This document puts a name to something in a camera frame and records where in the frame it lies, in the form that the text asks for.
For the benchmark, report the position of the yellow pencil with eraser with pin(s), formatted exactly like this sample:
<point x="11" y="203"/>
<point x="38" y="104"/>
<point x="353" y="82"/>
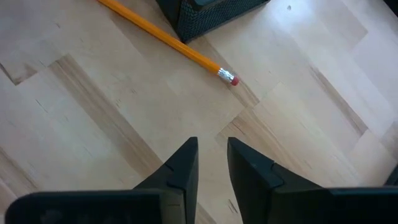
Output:
<point x="168" y="39"/>

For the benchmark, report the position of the black mesh desk organizer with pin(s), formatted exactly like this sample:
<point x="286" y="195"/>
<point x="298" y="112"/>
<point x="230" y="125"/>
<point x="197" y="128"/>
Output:
<point x="205" y="17"/>

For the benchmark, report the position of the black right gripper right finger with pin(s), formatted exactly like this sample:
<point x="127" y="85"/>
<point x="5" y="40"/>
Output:
<point x="264" y="193"/>

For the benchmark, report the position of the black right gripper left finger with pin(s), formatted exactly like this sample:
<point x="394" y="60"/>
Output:
<point x="161" y="199"/>

